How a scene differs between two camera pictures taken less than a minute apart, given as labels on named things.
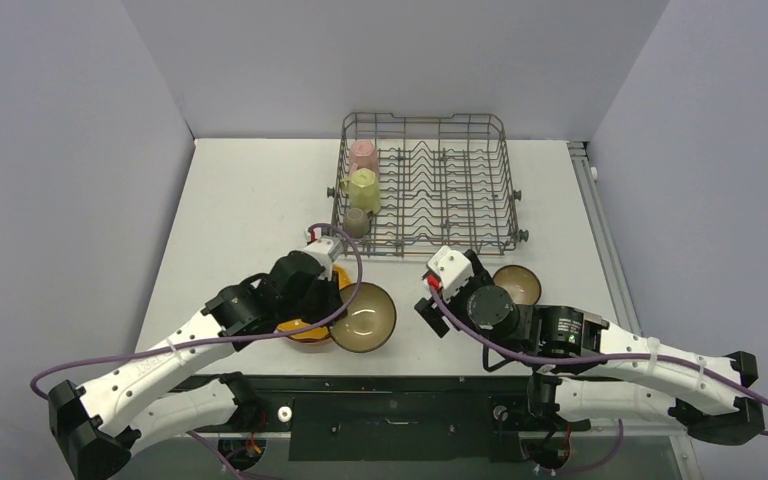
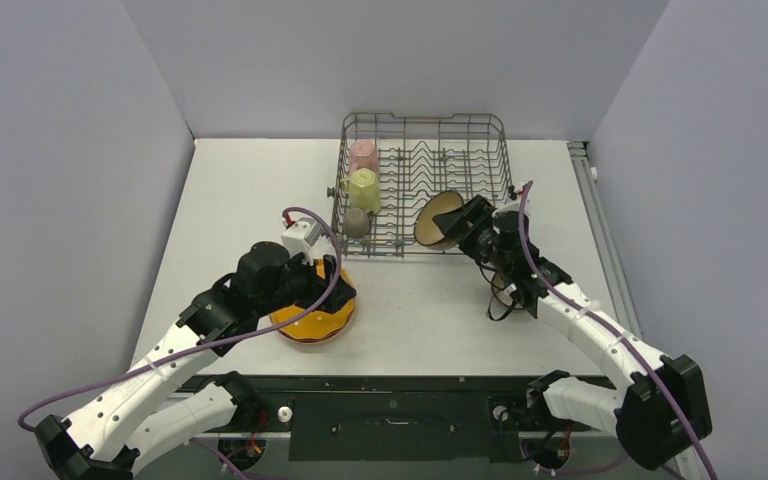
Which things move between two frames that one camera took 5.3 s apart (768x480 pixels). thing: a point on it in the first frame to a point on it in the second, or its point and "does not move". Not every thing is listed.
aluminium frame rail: [588, 179] does not move
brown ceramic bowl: [370, 321] to [426, 231]
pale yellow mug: [364, 189] does not move
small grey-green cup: [357, 222] does not move
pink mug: [363, 154] does not move
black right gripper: [433, 315] to [473, 221]
